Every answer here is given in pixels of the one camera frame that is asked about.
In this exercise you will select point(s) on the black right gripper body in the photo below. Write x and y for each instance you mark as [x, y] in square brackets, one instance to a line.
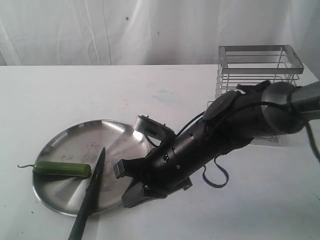
[166, 168]

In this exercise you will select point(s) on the black kitchen knife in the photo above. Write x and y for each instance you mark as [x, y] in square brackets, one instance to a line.
[91, 199]

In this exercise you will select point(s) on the green cucumber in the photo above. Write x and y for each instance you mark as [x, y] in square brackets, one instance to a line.
[51, 168]

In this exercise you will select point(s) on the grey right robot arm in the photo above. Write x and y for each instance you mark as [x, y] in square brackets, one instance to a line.
[305, 101]

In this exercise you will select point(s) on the white backdrop curtain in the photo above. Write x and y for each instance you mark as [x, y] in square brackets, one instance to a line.
[150, 32]

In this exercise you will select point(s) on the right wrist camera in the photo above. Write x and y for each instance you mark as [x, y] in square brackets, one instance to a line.
[152, 128]

